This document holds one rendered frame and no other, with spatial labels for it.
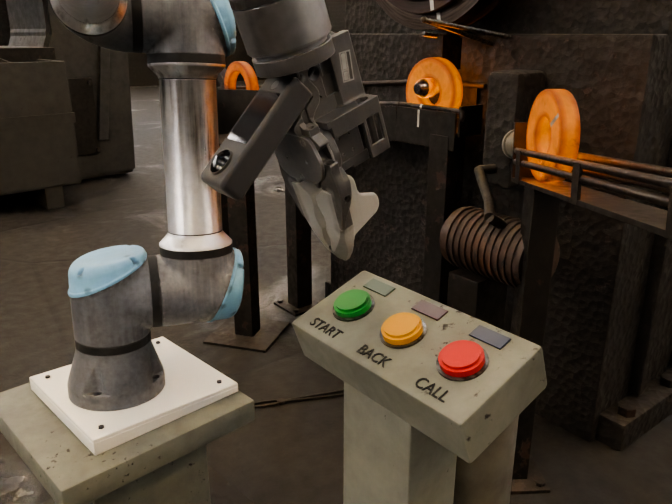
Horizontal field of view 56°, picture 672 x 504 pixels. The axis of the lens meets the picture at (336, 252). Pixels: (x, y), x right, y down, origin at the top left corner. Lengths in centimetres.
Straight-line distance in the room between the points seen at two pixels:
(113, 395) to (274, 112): 63
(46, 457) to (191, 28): 65
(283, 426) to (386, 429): 93
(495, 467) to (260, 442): 78
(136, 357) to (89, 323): 9
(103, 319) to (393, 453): 54
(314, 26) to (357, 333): 29
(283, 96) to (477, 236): 78
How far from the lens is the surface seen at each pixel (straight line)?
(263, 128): 54
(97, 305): 101
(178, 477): 114
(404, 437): 61
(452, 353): 57
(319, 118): 57
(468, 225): 128
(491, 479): 83
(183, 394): 108
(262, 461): 145
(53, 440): 107
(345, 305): 66
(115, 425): 102
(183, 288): 101
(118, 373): 104
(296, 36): 53
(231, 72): 230
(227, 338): 194
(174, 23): 97
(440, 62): 153
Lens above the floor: 87
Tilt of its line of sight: 19 degrees down
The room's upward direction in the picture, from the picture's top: straight up
